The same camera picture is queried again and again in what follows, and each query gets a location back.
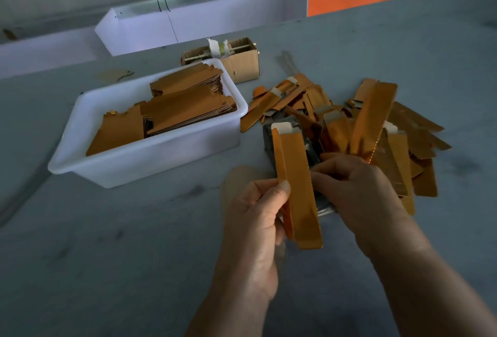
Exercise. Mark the person's right hand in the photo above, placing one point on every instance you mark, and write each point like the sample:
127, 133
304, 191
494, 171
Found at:
373, 201

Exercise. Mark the person's left hand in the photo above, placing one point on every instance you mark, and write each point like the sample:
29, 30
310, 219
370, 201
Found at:
252, 239

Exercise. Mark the pile of beige blanks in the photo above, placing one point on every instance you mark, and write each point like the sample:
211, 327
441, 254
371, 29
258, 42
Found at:
237, 181

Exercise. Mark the single gold strip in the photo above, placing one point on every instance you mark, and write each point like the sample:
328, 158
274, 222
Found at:
299, 185

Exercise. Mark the pile of gold boxes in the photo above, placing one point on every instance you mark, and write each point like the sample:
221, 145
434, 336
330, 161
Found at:
380, 123

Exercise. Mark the gold cartons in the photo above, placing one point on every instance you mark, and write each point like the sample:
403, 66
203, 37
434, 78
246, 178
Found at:
190, 106

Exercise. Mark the person's left forearm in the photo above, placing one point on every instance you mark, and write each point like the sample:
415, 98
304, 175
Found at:
229, 316

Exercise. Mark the person's right forearm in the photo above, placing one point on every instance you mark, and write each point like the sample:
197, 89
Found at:
439, 290

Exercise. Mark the black tape dispenser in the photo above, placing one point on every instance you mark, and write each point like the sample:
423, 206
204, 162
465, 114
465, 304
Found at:
322, 205

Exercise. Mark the white plastic bin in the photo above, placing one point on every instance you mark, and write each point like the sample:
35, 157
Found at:
144, 163

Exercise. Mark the small cardboard box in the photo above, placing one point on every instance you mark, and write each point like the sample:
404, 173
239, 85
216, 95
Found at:
247, 65

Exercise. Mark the long white tray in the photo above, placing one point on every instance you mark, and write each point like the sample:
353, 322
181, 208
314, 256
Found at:
241, 10
46, 53

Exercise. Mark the small brown object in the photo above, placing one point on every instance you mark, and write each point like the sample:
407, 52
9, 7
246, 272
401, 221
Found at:
9, 34

